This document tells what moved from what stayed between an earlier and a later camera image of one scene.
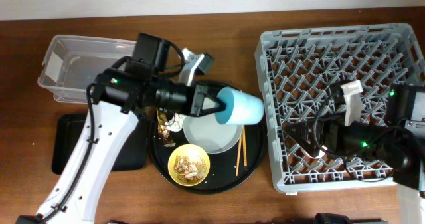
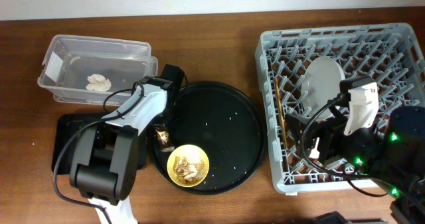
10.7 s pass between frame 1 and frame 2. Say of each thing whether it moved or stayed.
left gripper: moved
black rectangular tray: stayed
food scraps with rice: stayed
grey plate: moved
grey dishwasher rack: stayed
